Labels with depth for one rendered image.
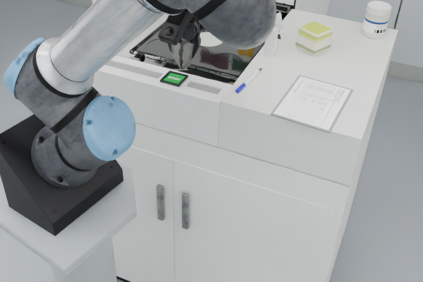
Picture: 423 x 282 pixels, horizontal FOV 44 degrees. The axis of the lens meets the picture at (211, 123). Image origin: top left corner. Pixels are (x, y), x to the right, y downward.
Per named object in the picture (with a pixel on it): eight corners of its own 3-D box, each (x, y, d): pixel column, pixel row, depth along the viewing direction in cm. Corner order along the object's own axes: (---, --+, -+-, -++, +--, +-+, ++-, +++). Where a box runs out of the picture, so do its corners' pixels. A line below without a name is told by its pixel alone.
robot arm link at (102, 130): (89, 182, 106) (121, 166, 97) (39, 136, 103) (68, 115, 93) (120, 143, 114) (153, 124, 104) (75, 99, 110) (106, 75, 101)
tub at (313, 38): (311, 40, 157) (314, 19, 153) (330, 50, 153) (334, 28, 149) (294, 47, 153) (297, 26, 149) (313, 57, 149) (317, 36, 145)
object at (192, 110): (65, 80, 162) (58, 39, 153) (230, 128, 145) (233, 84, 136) (45, 95, 154) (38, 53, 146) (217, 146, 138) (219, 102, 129)
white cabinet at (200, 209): (144, 172, 252) (135, 14, 203) (343, 237, 222) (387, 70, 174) (62, 270, 204) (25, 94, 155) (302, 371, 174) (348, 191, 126)
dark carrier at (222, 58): (184, 11, 188) (184, 9, 188) (274, 30, 178) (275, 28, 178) (135, 51, 163) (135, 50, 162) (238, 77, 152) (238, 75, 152)
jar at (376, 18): (363, 27, 166) (369, -1, 160) (386, 31, 164) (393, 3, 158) (359, 36, 161) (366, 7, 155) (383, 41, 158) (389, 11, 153)
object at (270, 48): (268, 46, 153) (272, 3, 146) (281, 49, 152) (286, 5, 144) (261, 55, 149) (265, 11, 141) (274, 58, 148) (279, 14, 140)
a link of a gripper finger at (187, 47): (201, 64, 139) (203, 33, 134) (191, 74, 135) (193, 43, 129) (190, 61, 140) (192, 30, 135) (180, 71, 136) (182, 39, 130)
